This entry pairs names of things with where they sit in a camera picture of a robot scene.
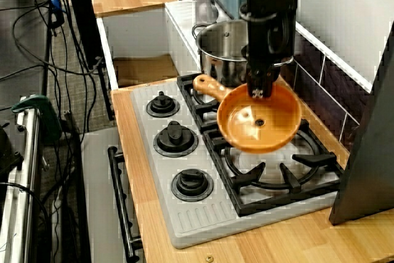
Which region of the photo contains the aluminium frame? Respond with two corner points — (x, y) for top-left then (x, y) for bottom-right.
(0, 96), (42, 263)

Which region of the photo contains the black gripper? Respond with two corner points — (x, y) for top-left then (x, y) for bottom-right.
(245, 20), (292, 99)

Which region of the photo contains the white oven door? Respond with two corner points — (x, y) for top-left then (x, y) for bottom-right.
(80, 127), (145, 263)

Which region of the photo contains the white sink basin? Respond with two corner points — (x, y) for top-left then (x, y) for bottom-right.
(96, 0), (204, 91)

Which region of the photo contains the orange plastic frying pan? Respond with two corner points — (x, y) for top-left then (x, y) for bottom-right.
(192, 74), (303, 155)

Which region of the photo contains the black burner grate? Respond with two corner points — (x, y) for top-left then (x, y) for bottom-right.
(176, 71), (345, 217)

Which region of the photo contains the grey toy stove plate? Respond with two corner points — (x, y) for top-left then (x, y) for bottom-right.
(129, 73), (345, 250)

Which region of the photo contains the stainless steel cooking pot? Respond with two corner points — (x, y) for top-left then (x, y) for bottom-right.
(192, 18), (295, 90)

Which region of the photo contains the black stove knob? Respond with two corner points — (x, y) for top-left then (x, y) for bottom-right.
(145, 91), (181, 118)
(171, 169), (215, 203)
(153, 120), (200, 158)

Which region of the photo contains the brown cardboard sheet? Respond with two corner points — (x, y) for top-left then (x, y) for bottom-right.
(113, 55), (179, 88)

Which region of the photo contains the black side panel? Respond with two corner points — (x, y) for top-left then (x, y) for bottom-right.
(328, 22), (394, 226)

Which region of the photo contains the black cable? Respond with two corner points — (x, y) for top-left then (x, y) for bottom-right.
(0, 182), (52, 263)
(12, 7), (102, 76)

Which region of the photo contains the black oven door handle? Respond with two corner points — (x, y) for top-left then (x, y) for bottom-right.
(107, 145), (144, 263)

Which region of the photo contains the wooden kitchen countertop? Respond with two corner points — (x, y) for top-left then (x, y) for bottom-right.
(110, 75), (394, 263)

